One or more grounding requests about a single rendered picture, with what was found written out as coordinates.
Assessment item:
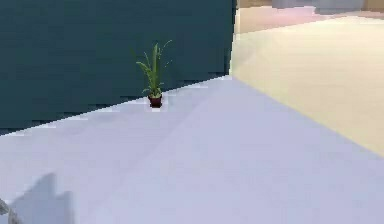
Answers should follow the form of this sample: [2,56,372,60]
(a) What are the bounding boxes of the green house plant red pot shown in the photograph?
[135,39,174,109]

